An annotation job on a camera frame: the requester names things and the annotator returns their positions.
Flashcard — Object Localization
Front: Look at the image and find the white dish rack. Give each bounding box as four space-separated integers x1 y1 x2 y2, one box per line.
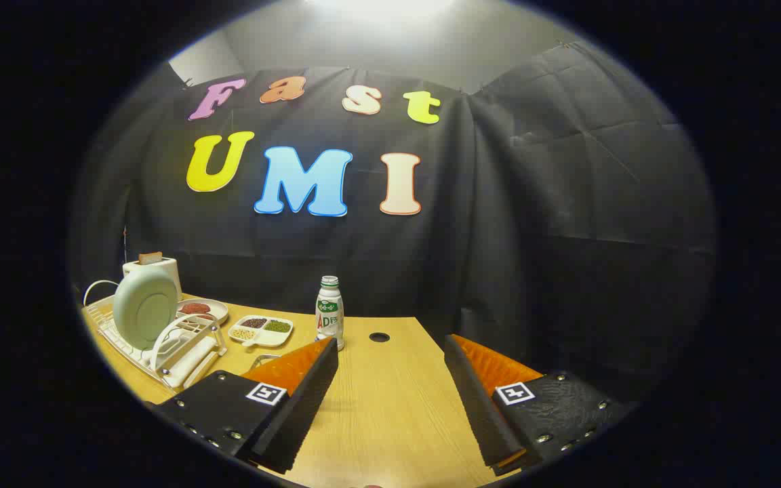
84 295 227 390

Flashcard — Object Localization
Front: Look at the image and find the white drink bottle green label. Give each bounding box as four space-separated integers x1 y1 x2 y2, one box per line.
315 276 345 351

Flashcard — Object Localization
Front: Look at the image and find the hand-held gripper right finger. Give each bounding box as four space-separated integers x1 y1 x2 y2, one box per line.
444 333 635 476

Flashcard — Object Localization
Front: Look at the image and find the white toaster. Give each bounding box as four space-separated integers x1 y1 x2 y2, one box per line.
122 256 182 302

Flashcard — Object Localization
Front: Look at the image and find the small oval white plate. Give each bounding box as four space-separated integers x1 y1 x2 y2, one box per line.
175 298 230 327

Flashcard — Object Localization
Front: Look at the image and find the pale round plate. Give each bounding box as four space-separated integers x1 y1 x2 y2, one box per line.
113 269 179 351

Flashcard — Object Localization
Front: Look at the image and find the white divided snack dish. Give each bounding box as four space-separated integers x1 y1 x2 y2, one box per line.
228 314 294 349

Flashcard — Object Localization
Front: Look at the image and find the black backdrop cloth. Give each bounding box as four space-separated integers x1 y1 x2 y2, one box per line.
68 41 717 407

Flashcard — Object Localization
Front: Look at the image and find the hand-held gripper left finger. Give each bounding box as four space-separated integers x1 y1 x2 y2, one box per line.
148 337 339 475

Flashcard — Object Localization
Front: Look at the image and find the white cable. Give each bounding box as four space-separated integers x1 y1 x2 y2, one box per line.
83 280 120 307

